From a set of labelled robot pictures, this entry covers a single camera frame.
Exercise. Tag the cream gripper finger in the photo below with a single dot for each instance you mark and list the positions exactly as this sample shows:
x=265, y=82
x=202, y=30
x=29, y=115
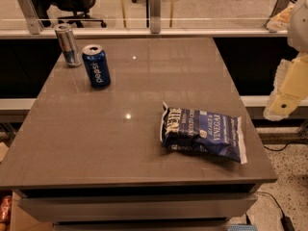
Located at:
x=290, y=87
x=280, y=21

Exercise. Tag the blue chip bag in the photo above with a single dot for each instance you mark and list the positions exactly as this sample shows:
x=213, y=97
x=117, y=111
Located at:
x=203, y=132

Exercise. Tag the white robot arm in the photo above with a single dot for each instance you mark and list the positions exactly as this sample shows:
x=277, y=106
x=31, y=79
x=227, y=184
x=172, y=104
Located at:
x=297, y=31

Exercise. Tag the blue pepsi can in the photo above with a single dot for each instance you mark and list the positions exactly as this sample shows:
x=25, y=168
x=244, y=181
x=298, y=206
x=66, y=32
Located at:
x=95, y=62

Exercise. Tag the silver energy drink can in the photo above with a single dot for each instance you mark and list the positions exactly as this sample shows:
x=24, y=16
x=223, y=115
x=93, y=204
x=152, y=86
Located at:
x=68, y=44

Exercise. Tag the orange snack bag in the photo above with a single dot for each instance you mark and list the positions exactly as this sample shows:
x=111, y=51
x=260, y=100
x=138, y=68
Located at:
x=5, y=208

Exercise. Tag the black office chair left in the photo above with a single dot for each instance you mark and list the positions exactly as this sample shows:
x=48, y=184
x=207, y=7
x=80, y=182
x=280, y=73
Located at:
x=65, y=2

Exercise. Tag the cardboard box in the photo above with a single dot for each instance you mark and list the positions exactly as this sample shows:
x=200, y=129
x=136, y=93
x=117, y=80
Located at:
x=21, y=221

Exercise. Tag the right metal glass bracket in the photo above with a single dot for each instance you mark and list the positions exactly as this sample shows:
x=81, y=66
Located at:
x=279, y=7

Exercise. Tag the metal glass bracket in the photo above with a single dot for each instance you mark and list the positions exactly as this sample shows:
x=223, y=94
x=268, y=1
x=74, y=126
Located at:
x=279, y=7
x=155, y=16
x=33, y=24

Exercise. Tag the centre metal glass bracket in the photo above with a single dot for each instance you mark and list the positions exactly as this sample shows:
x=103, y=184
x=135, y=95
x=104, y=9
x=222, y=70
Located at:
x=155, y=16

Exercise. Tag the left metal glass bracket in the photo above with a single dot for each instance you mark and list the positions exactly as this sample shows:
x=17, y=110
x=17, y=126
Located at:
x=33, y=24

